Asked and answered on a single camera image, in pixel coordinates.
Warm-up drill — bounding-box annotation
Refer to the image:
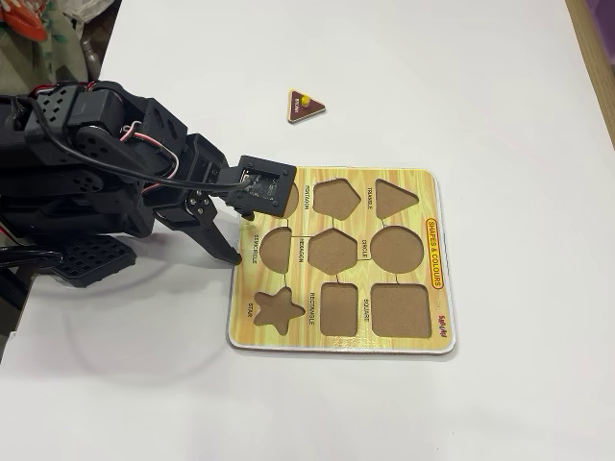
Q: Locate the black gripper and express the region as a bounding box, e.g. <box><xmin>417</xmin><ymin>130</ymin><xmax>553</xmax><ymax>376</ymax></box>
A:
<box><xmin>160</xmin><ymin>133</ymin><xmax>257</xmax><ymax>265</ymax></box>

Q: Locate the brown triangle piece yellow pin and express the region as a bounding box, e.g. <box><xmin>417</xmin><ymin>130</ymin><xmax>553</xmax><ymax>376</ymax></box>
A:
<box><xmin>286</xmin><ymin>87</ymin><xmax>327</xmax><ymax>125</ymax></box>

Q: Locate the wooden shapes puzzle board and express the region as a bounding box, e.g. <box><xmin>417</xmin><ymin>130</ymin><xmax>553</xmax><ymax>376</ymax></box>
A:
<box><xmin>225</xmin><ymin>165</ymin><xmax>458</xmax><ymax>357</ymax></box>

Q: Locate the black grid clamp plate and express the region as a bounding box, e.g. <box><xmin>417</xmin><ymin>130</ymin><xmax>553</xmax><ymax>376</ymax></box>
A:
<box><xmin>50</xmin><ymin>233</ymin><xmax>138</xmax><ymax>290</ymax></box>

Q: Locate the glossy black clamp lever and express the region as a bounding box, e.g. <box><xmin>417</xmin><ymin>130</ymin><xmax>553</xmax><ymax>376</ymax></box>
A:
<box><xmin>0</xmin><ymin>246</ymin><xmax>63</xmax><ymax>273</ymax></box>

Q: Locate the metal bottle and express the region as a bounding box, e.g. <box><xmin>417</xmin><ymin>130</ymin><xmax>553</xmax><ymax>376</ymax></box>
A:
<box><xmin>79</xmin><ymin>39</ymin><xmax>105</xmax><ymax>81</ymax></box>

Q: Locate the white plastic bag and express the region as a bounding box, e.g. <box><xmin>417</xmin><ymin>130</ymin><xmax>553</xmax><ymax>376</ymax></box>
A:
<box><xmin>61</xmin><ymin>0</ymin><xmax>119</xmax><ymax>23</ymax></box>

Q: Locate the purple plastic box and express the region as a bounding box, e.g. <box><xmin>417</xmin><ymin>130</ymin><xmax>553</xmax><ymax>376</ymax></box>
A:
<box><xmin>574</xmin><ymin>0</ymin><xmax>615</xmax><ymax>55</ymax></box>

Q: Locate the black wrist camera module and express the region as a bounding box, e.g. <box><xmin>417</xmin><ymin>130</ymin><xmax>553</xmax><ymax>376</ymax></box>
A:
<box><xmin>230</xmin><ymin>154</ymin><xmax>298</xmax><ymax>218</ymax></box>

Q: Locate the black camera cable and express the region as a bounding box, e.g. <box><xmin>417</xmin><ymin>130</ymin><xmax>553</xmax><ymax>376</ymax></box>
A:
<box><xmin>13</xmin><ymin>93</ymin><xmax>254</xmax><ymax>188</ymax></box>

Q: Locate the red white servo wire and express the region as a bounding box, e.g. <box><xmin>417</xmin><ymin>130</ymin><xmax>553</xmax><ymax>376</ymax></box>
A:
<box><xmin>118</xmin><ymin>120</ymin><xmax>182</xmax><ymax>180</ymax></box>

